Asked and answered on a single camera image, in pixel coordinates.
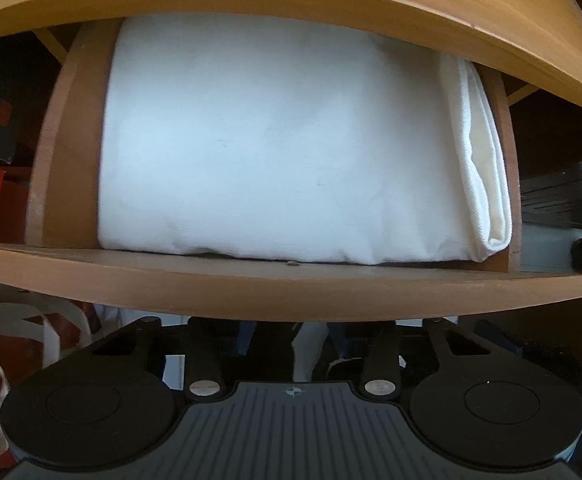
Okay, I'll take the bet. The wooden drawer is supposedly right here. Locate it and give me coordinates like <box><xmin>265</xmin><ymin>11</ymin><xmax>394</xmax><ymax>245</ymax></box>
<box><xmin>0</xmin><ymin>20</ymin><xmax>582</xmax><ymax>322</ymax></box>

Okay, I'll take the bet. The dark wooden cabinet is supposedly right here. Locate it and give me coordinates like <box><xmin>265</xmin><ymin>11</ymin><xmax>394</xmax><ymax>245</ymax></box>
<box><xmin>500</xmin><ymin>0</ymin><xmax>582</xmax><ymax>241</ymax></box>

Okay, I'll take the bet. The white folded cloth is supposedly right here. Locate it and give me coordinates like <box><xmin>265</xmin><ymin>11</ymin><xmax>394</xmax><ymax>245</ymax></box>
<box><xmin>97</xmin><ymin>14</ymin><xmax>512</xmax><ymax>266</ymax></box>

